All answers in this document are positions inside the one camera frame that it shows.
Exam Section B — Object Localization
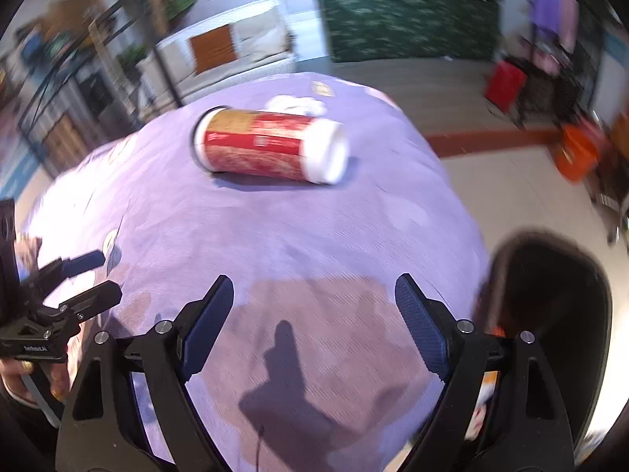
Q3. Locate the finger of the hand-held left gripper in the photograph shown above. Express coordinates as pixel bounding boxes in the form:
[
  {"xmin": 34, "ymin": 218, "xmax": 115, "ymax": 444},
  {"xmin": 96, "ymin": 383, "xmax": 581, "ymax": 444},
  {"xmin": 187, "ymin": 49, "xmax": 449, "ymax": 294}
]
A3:
[
  {"xmin": 29, "ymin": 250, "xmax": 106, "ymax": 301},
  {"xmin": 42, "ymin": 280, "xmax": 123, "ymax": 328}
]

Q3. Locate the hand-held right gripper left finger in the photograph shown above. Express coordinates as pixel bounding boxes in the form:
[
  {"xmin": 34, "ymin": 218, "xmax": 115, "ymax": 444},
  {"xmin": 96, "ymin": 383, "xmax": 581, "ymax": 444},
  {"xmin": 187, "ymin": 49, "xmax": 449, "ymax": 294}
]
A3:
[{"xmin": 55, "ymin": 274, "xmax": 235, "ymax": 472}]

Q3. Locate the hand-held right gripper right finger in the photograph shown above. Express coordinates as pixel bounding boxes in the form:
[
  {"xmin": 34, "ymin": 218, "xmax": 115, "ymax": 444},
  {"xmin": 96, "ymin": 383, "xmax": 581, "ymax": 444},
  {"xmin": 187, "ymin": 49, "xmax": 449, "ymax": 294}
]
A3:
[{"xmin": 394, "ymin": 273, "xmax": 576, "ymax": 472}]

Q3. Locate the black plastic trash bin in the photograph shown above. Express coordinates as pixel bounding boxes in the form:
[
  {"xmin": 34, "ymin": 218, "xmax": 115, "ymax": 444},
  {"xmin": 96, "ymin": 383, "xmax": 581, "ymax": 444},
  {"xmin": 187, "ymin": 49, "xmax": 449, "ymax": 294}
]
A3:
[{"xmin": 472, "ymin": 229, "xmax": 614, "ymax": 458}]

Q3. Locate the red and white paper cup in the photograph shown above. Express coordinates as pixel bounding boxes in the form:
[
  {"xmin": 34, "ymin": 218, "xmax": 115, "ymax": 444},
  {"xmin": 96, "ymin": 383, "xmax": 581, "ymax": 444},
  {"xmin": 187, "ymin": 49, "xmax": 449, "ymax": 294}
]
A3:
[{"xmin": 191, "ymin": 107, "xmax": 351, "ymax": 185}]

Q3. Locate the person's left hand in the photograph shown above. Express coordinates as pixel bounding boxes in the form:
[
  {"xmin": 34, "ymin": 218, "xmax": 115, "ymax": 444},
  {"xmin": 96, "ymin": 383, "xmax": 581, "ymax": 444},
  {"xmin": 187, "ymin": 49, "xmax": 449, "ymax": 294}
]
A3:
[{"xmin": 0, "ymin": 356, "xmax": 72, "ymax": 404}]

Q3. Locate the purple blanket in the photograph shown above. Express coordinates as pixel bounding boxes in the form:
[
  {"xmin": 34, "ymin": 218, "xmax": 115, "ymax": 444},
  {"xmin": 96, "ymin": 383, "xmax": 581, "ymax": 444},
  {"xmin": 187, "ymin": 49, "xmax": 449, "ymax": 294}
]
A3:
[{"xmin": 20, "ymin": 71, "xmax": 492, "ymax": 472}]

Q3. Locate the black metal display rack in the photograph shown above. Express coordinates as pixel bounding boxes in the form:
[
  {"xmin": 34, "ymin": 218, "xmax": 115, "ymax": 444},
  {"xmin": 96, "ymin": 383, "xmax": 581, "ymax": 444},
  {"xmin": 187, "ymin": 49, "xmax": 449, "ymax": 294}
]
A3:
[{"xmin": 15, "ymin": 0, "xmax": 182, "ymax": 158}]

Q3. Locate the orange plastic bucket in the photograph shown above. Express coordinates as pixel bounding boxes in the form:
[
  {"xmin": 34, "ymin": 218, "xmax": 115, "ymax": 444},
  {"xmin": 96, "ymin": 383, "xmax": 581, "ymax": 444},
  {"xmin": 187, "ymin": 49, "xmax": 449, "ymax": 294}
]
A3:
[{"xmin": 554, "ymin": 123, "xmax": 603, "ymax": 183}]

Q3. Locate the white crumpled tissue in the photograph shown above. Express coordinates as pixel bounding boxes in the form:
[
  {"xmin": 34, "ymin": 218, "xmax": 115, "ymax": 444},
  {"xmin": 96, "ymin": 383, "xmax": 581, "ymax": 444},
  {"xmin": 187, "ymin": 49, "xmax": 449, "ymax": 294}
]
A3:
[{"xmin": 265, "ymin": 94, "xmax": 327, "ymax": 115}]

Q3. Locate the orange seat cushion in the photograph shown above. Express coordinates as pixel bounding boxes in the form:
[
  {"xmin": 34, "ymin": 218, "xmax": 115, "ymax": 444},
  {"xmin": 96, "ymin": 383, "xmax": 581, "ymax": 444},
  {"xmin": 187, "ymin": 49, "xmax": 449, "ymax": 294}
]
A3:
[{"xmin": 189, "ymin": 26, "xmax": 239, "ymax": 76}]

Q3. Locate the red bag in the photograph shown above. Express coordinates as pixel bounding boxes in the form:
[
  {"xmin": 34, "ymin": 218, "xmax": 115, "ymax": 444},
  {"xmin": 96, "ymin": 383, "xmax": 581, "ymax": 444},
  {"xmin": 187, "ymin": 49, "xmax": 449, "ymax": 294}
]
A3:
[{"xmin": 484, "ymin": 61, "xmax": 526, "ymax": 114}]

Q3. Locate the white bench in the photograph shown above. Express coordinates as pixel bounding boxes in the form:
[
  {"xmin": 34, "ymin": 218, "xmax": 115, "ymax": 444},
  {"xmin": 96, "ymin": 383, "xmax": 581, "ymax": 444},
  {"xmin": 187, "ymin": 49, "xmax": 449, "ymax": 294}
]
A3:
[{"xmin": 138, "ymin": 0, "xmax": 298, "ymax": 109}]

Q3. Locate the black metal towel rack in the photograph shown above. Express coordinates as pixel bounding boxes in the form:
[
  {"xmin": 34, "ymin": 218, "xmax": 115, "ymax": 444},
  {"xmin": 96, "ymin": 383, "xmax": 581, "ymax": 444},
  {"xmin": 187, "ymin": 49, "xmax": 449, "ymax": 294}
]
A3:
[{"xmin": 511, "ymin": 0, "xmax": 605, "ymax": 124}]

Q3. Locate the green patterned counter cloth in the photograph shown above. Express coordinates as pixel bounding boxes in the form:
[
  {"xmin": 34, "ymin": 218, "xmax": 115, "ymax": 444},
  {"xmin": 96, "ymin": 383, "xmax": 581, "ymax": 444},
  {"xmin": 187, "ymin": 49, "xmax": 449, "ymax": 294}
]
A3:
[{"xmin": 317, "ymin": 0, "xmax": 499, "ymax": 64}]

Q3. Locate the pink towel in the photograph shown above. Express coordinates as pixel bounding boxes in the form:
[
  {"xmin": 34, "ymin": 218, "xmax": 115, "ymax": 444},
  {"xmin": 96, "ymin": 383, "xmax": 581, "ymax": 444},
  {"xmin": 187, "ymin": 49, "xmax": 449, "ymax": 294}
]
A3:
[{"xmin": 557, "ymin": 0, "xmax": 581, "ymax": 52}]

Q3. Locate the purple towel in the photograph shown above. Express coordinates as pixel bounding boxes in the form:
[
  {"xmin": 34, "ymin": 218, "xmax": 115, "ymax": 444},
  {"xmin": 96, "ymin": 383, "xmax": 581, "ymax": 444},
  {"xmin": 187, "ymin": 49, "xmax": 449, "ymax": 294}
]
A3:
[{"xmin": 528, "ymin": 0, "xmax": 563, "ymax": 35}]

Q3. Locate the grey strap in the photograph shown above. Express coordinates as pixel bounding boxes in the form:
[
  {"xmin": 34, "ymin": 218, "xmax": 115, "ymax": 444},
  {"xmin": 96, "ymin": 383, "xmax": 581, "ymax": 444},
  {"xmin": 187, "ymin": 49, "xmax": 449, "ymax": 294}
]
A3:
[{"xmin": 22, "ymin": 374, "xmax": 64, "ymax": 428}]

